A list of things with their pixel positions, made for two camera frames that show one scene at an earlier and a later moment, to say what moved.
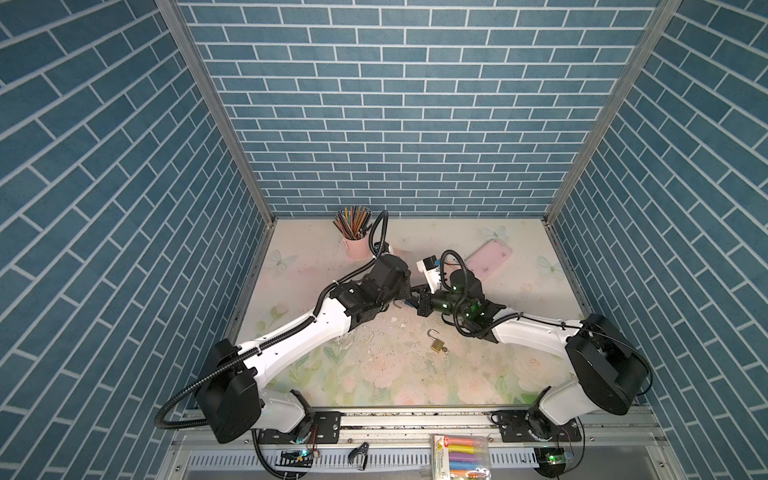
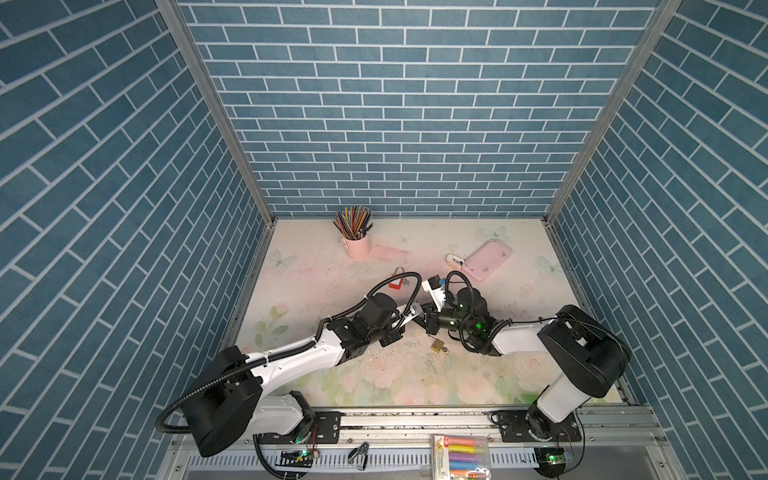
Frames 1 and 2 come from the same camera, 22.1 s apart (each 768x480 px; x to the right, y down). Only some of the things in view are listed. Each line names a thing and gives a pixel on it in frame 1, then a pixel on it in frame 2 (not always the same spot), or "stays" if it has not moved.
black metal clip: [363, 449] stays
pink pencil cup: [358, 249] stays
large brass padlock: [437, 344] stays
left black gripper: [403, 282] to [397, 334]
